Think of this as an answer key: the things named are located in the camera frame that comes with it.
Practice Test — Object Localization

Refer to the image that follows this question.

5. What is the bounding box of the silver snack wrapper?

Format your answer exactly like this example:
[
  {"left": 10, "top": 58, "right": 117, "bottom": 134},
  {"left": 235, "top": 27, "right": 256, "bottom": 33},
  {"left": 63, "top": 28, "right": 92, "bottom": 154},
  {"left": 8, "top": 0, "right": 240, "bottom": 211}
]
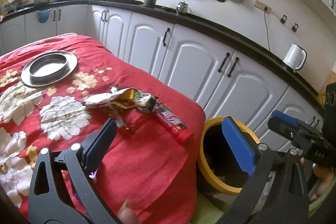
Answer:
[{"left": 81, "top": 86, "right": 158, "bottom": 134}]

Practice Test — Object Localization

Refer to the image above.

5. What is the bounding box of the red candy bar wrapper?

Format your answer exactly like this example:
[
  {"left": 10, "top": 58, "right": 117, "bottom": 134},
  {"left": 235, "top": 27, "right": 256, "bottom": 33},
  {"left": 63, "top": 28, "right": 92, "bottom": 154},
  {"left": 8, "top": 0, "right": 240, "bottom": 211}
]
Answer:
[{"left": 154, "top": 104, "right": 193, "bottom": 144}]

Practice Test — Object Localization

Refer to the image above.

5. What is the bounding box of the yellow rimmed black trash bin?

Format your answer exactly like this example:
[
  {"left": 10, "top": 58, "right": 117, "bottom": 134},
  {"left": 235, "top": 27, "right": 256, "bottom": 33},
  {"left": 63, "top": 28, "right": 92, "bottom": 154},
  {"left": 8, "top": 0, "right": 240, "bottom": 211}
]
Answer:
[{"left": 197, "top": 116, "right": 260, "bottom": 196}]

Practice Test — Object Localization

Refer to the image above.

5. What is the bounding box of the black kitchen countertop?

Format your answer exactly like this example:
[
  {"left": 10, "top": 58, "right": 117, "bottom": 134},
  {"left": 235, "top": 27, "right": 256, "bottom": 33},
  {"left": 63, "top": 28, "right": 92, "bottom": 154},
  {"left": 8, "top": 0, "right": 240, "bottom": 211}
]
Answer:
[{"left": 0, "top": 0, "right": 326, "bottom": 114}]

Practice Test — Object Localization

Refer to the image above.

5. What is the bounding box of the right hand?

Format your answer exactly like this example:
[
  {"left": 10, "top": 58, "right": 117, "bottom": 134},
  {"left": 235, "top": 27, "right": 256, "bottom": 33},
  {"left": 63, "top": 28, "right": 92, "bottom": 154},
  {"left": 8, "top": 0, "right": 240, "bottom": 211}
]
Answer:
[{"left": 310, "top": 163, "right": 335, "bottom": 202}]

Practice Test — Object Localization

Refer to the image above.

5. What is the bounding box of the left hand thumb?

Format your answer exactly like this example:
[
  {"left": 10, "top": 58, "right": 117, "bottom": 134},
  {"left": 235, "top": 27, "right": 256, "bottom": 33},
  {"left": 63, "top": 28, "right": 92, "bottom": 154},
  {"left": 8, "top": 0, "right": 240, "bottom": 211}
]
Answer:
[{"left": 117, "top": 200, "right": 139, "bottom": 224}]

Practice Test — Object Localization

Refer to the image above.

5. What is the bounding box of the white electric kettle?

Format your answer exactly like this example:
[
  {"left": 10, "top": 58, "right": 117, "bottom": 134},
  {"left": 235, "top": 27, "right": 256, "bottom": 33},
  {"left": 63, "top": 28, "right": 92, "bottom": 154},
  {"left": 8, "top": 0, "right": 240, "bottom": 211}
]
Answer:
[{"left": 282, "top": 43, "right": 307, "bottom": 71}]

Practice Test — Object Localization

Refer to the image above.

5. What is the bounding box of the red floral table cloth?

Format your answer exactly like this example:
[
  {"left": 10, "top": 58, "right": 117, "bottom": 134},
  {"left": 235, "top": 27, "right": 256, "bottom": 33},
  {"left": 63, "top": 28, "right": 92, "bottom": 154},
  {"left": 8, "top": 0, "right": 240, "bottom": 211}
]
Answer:
[{"left": 1, "top": 35, "right": 205, "bottom": 223}]

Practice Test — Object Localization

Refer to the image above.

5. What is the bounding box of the white cabinet row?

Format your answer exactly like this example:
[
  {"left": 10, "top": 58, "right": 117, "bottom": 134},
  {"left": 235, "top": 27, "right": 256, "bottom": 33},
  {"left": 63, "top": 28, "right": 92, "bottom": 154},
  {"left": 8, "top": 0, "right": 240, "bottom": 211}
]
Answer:
[{"left": 1, "top": 5, "right": 323, "bottom": 149}]

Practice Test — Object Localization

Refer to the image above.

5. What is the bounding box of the round metal plate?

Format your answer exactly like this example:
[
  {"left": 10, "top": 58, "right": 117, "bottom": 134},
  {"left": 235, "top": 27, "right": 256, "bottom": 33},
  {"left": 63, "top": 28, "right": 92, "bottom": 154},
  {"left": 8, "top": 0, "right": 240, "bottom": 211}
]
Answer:
[{"left": 21, "top": 51, "right": 78, "bottom": 88}]

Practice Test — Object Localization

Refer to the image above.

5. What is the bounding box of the blue hanging basket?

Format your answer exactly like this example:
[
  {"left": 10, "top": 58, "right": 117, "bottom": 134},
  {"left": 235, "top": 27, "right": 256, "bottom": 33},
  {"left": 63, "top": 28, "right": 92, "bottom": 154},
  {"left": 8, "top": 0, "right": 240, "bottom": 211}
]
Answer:
[{"left": 36, "top": 9, "right": 52, "bottom": 23}]

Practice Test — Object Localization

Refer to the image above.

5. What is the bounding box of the steel teapot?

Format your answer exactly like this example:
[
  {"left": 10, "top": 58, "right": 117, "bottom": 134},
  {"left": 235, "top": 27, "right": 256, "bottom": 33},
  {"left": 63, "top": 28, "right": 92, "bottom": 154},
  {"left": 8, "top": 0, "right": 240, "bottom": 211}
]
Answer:
[{"left": 176, "top": 2, "right": 189, "bottom": 15}]

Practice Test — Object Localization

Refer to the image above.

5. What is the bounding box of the black kettle power cable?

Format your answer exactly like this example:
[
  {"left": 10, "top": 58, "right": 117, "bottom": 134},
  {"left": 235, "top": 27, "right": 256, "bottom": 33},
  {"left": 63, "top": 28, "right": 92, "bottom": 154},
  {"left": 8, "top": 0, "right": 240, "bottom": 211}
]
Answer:
[{"left": 263, "top": 7, "right": 272, "bottom": 53}]

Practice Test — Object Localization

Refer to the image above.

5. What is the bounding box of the wall power socket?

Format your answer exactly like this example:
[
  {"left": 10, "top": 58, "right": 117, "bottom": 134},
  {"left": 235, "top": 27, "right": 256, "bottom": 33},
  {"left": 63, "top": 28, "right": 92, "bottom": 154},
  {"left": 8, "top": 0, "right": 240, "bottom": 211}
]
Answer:
[{"left": 254, "top": 0, "right": 272, "bottom": 14}]

